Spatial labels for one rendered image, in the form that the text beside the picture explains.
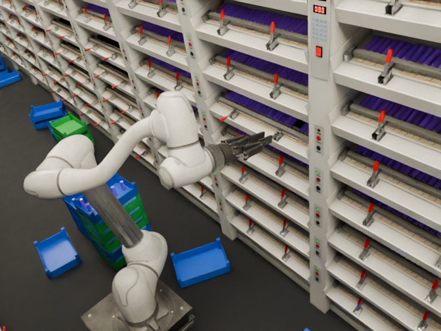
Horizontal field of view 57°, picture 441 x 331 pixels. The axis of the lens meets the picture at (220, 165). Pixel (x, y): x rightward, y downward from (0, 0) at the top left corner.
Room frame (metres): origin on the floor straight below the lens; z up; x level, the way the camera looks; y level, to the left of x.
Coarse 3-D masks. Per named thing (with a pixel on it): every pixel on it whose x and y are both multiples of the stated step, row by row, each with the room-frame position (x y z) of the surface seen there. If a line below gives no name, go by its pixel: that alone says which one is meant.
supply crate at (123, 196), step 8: (112, 184) 1.93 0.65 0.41; (120, 184) 1.93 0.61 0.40; (128, 184) 1.88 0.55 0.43; (120, 192) 1.85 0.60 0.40; (128, 192) 1.78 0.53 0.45; (136, 192) 1.81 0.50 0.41; (72, 200) 1.76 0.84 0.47; (120, 200) 1.74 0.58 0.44; (128, 200) 1.77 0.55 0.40; (80, 208) 1.71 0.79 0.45; (88, 216) 1.66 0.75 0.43; (96, 216) 1.64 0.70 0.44
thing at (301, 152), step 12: (216, 96) 1.72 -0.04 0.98; (216, 108) 1.68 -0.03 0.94; (228, 120) 1.58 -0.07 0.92; (240, 120) 1.54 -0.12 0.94; (252, 120) 1.51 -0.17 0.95; (252, 132) 1.46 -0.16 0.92; (276, 144) 1.34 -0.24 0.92; (288, 144) 1.30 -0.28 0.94; (300, 144) 1.28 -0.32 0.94; (300, 156) 1.24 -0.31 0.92
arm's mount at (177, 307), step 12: (156, 288) 1.23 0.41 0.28; (168, 288) 1.22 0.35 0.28; (108, 300) 1.22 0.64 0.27; (168, 300) 1.15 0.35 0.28; (180, 300) 1.14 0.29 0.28; (96, 312) 1.17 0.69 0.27; (108, 312) 1.15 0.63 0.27; (180, 312) 1.08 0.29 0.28; (192, 312) 1.09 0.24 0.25; (96, 324) 1.10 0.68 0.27; (108, 324) 1.09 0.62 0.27; (120, 324) 1.08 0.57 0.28; (168, 324) 1.03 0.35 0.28; (180, 324) 1.05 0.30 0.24
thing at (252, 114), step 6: (222, 102) 1.68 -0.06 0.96; (228, 102) 1.65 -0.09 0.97; (228, 108) 1.63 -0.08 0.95; (240, 108) 1.58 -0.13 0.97; (246, 108) 1.56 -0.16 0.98; (240, 114) 1.56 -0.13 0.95; (252, 114) 1.51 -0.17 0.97; (258, 114) 1.50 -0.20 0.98; (258, 120) 1.48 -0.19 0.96; (264, 120) 1.45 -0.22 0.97; (270, 120) 1.44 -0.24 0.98; (276, 126) 1.39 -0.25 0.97; (282, 126) 1.38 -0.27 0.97; (288, 132) 1.34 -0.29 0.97; (294, 132) 1.32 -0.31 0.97; (288, 138) 1.32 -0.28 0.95; (294, 138) 1.31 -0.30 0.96; (300, 138) 1.29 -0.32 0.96; (306, 138) 1.27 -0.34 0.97
